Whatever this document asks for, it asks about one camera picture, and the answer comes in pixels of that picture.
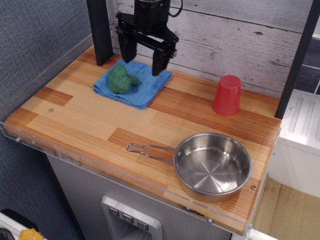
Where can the red plastic cup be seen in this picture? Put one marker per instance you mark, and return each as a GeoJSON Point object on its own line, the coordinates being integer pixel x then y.
{"type": "Point", "coordinates": [227, 98]}

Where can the grey toy fridge cabinet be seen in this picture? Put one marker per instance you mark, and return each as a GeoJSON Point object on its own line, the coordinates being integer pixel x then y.
{"type": "Point", "coordinates": [84, 189]}

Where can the white toy sink unit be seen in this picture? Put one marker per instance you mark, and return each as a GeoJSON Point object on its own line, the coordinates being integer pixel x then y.
{"type": "Point", "coordinates": [295, 160]}

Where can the black right frame post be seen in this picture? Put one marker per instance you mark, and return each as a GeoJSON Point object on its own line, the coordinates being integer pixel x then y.
{"type": "Point", "coordinates": [302, 49]}

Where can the stainless steel pot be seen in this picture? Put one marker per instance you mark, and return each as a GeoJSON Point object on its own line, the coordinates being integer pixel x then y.
{"type": "Point", "coordinates": [211, 167]}

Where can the green toy broccoli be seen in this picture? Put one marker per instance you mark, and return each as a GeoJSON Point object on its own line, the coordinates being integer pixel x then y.
{"type": "Point", "coordinates": [119, 81]}

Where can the blue folded cloth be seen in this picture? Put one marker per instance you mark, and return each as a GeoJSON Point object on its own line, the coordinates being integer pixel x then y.
{"type": "Point", "coordinates": [138, 96]}

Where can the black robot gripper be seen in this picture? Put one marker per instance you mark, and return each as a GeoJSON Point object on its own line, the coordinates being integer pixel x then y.
{"type": "Point", "coordinates": [147, 26]}

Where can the silver dispenser button panel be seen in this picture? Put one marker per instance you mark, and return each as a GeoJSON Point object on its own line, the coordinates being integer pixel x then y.
{"type": "Point", "coordinates": [127, 223]}

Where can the yellow and black object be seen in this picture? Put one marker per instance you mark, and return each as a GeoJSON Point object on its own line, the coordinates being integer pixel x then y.
{"type": "Point", "coordinates": [26, 234]}

